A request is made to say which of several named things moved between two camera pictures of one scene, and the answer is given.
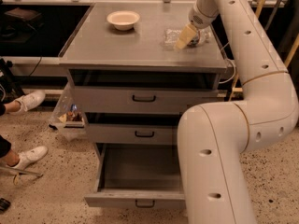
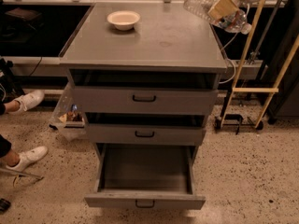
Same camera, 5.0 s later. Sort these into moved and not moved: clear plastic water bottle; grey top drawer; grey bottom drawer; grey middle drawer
Moved: clear plastic water bottle
Not moved: grey middle drawer; grey bottom drawer; grey top drawer
